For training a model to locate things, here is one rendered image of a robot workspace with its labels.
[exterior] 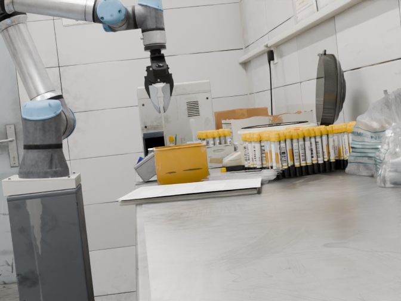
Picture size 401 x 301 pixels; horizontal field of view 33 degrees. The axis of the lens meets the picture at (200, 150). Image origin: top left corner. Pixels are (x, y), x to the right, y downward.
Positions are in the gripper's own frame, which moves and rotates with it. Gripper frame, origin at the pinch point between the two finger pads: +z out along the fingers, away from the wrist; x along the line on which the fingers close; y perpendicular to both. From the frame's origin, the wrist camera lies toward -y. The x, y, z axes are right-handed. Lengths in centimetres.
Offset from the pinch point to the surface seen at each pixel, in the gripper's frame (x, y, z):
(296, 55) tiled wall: -55, 52, -16
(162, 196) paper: 2, -71, 19
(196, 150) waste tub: -7.3, -44.8, 11.8
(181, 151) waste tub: -3.7, -44.9, 11.7
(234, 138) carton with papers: -22.8, 9.6, 12.2
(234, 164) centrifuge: -19.0, -21.5, 18.3
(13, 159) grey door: 83, 159, 16
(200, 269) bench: -2, -139, 21
